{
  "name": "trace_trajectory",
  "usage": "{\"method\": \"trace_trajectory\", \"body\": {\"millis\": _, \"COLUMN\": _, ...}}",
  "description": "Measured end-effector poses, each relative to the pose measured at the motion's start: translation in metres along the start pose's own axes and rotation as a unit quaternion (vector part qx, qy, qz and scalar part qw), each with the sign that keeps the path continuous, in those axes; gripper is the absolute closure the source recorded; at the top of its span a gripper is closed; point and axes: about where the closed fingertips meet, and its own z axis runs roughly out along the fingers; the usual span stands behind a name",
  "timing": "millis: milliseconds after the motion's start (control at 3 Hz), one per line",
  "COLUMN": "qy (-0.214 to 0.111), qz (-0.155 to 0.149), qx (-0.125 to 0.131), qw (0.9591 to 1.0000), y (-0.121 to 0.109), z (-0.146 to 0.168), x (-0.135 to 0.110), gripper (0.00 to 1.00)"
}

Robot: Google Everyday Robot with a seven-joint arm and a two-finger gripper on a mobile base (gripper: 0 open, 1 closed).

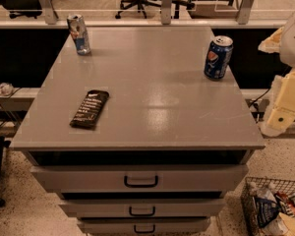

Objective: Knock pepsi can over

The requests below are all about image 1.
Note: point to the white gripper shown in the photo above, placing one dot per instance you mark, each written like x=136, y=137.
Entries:
x=294, y=43

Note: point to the blue pepsi can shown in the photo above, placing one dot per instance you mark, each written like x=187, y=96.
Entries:
x=218, y=57

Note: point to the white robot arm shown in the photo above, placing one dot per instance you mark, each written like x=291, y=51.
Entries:
x=287, y=46

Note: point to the silver blue energy drink can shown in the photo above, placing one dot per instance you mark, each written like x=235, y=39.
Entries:
x=79, y=33

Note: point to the grey drawer cabinet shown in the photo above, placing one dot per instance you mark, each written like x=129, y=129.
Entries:
x=161, y=109

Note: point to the blue snack bag in basket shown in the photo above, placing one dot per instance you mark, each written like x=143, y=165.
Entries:
x=267, y=211

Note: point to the yellow package in basket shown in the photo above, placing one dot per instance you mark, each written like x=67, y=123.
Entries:
x=289, y=225

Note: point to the black office chair centre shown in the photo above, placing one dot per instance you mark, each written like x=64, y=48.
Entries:
x=168, y=8

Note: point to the bottom grey drawer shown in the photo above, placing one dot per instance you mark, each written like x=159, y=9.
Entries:
x=143, y=226

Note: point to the grey drawer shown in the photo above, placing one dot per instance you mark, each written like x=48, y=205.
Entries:
x=143, y=226
x=139, y=178
x=142, y=208

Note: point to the middle grey drawer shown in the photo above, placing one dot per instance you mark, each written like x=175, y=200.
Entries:
x=142, y=208

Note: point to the dark brown snack bar wrapper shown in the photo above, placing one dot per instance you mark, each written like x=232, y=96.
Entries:
x=90, y=109

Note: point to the top grey drawer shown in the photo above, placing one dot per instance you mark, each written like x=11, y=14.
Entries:
x=139, y=178

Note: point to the crumpled plastic on left shelf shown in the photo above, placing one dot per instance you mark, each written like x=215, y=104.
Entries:
x=6, y=89

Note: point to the wire basket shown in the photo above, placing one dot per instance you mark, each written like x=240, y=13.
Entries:
x=279, y=191

